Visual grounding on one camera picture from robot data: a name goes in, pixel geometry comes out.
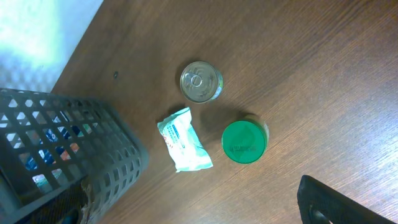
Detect white green wipes pack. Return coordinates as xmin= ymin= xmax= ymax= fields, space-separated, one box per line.
xmin=157 ymin=107 xmax=213 ymax=172

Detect silver tin can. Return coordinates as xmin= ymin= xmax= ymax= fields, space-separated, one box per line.
xmin=180 ymin=61 xmax=223 ymax=103

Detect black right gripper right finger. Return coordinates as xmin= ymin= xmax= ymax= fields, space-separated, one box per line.
xmin=297 ymin=175 xmax=395 ymax=224

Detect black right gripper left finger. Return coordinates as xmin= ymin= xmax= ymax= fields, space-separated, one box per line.
xmin=16 ymin=184 xmax=88 ymax=224

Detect blue tissue box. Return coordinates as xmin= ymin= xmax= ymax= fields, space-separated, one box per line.
xmin=26 ymin=110 xmax=85 ymax=185

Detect green-lidded jar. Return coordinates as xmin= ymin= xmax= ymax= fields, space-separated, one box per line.
xmin=221 ymin=114 xmax=269 ymax=164

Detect grey plastic lattice basket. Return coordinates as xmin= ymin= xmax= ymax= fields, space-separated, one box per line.
xmin=1 ymin=88 xmax=149 ymax=223

